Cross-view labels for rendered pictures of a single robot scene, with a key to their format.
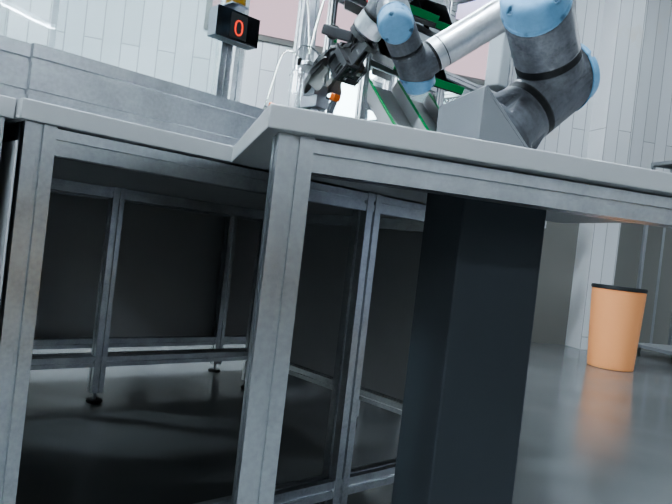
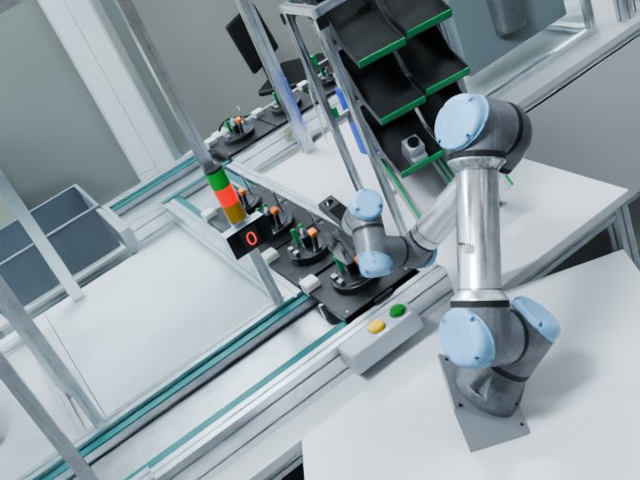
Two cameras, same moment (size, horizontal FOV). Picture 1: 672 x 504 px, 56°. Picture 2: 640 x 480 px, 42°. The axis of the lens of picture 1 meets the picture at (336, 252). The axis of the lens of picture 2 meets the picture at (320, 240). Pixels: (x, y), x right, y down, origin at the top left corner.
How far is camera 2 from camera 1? 1.63 m
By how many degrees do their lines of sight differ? 37
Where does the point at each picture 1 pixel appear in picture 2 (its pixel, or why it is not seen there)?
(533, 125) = (509, 398)
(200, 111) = (267, 412)
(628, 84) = not seen: outside the picture
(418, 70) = (415, 265)
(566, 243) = not seen: outside the picture
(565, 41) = (504, 359)
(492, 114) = (468, 422)
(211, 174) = (297, 459)
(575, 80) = (531, 355)
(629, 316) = not seen: outside the picture
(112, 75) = (204, 450)
